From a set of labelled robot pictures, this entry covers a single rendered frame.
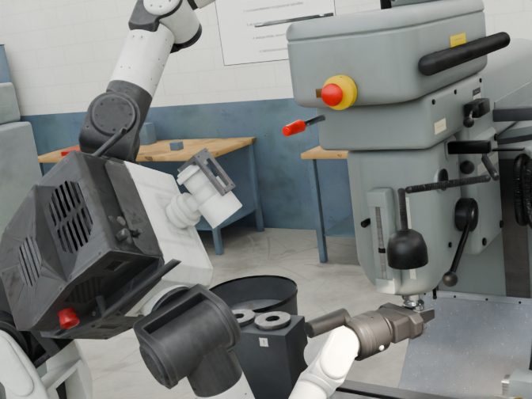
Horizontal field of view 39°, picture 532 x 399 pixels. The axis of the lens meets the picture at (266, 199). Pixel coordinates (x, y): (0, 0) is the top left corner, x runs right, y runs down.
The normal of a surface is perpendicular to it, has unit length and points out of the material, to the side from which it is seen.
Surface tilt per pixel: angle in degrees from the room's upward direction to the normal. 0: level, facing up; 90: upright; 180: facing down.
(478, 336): 62
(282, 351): 90
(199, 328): 54
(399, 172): 90
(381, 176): 90
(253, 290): 86
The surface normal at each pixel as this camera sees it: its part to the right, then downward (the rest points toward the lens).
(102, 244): -0.56, -0.17
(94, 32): -0.54, 0.27
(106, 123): 0.16, -0.29
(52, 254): -0.72, -0.01
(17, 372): -0.27, 0.26
